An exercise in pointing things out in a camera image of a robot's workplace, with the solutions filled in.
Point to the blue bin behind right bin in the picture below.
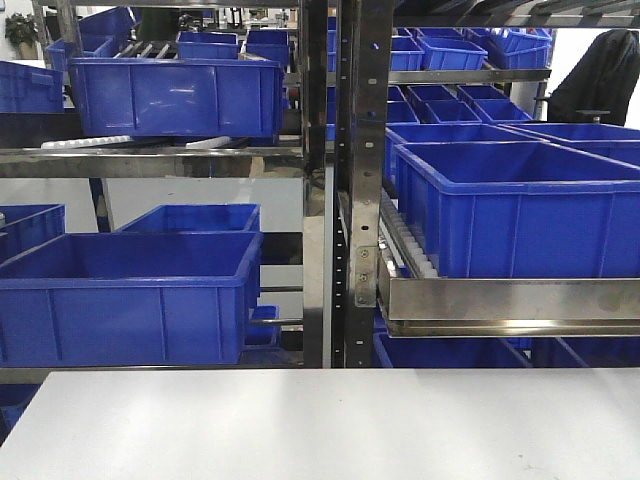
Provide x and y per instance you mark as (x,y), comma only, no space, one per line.
(397,134)

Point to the blue bin below right shelf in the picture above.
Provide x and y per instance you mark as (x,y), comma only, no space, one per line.
(443,353)

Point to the large blue bin right shelf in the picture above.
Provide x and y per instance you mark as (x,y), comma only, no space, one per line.
(522,209)

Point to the blue bin behind lower left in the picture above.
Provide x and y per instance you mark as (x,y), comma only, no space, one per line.
(196,218)

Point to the steel shelving upright posts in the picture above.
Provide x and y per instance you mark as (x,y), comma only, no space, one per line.
(345,57)

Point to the large blue bin lower left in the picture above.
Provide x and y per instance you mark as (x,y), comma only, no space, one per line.
(121,299)

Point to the blue bin upper left shelf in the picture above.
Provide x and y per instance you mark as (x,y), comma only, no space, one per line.
(141,97)

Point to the blue bin far left edge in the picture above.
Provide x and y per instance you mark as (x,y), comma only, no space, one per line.
(26,226)

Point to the blue bin far right shelf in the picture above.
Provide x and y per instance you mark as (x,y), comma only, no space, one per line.
(615,142)

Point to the black jacket on chair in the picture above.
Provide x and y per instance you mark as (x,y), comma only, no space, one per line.
(603,79)

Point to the blue crate upper far left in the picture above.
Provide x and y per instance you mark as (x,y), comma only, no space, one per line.
(27,89)

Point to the potted plant top left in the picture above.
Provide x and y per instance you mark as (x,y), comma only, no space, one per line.
(22,34)

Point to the steel left shelf rail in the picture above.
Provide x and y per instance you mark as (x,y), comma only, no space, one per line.
(167,162)

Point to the steel shelf rail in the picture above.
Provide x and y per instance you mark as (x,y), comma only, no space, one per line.
(437,307)
(167,162)

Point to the steel right shelf rail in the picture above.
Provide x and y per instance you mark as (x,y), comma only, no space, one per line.
(437,307)

